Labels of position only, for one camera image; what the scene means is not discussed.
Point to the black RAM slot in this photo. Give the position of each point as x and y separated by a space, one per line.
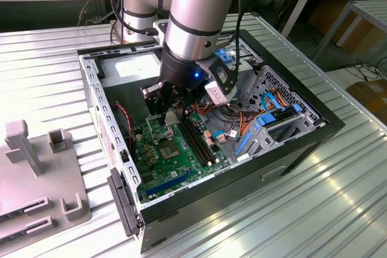
202 138
193 140

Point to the metal drive bay cage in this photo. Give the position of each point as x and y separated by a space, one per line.
246 67

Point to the blue drive bay latch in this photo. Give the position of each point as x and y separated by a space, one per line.
226 57

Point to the black open PC case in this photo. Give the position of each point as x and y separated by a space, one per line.
242 197

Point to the blue plastic bay lever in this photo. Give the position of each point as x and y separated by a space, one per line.
243 144

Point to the CPU socket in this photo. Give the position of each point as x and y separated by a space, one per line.
169 150

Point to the metal disk bay cage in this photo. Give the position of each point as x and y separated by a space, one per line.
260 143

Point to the grey parts rack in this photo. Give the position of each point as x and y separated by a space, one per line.
51 179

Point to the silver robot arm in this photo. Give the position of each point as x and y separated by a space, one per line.
196 13

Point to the black case fan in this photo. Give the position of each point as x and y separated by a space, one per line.
121 137

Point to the grey metal frame table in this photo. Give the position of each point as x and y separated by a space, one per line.
372 8

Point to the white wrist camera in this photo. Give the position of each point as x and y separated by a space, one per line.
216 93

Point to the black plastic case latch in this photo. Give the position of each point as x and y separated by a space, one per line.
121 200

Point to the silver CPU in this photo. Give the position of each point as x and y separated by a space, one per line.
171 119

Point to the brown cardboard box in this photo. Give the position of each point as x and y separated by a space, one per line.
372 98

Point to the grey power supply unit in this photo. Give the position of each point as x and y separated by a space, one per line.
127 98

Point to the blue expansion slot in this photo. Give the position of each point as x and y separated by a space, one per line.
169 184

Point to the green motherboard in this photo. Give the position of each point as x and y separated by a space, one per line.
181 170

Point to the hard disk in blue carrier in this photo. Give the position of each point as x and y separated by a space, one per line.
266 120

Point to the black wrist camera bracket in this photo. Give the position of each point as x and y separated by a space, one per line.
223 73

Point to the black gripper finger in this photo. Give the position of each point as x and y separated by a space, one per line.
155 102
187 102

